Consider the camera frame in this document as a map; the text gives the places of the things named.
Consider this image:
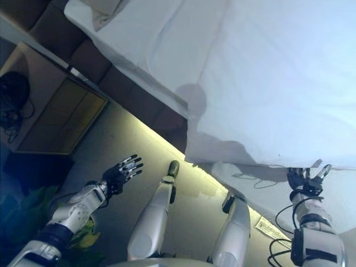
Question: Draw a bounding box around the silver robot left leg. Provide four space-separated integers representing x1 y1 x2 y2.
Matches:
127 177 177 264

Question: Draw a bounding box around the silver robot leg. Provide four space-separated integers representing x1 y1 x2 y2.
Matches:
127 177 177 264
212 192 251 267

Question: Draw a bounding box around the black corded device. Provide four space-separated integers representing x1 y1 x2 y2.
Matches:
0 71 36 141

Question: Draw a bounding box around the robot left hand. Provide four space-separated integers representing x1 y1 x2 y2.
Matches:
101 153 143 195

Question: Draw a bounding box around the large beige pillow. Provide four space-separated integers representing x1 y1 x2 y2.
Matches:
93 0 126 31

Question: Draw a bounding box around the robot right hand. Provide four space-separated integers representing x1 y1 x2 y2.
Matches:
286 163 333 196

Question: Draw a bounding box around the silver robot right leg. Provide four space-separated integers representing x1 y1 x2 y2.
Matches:
212 192 251 267

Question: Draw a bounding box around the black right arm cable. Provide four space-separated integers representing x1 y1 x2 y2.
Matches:
268 204 300 267

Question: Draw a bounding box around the brown wooden nightstand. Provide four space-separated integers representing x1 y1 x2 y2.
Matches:
0 41 110 156

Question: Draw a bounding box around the dark robot left foot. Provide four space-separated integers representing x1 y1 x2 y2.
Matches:
168 160 181 179

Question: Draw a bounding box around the white mattress sheet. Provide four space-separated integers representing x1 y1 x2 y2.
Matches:
63 0 190 108

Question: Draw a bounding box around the grey robot torso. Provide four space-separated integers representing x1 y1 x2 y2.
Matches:
108 251 214 267

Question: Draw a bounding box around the green leafy plant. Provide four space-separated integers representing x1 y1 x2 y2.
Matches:
27 186 101 251

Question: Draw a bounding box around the white duvet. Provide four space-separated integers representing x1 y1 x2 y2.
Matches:
144 0 356 172

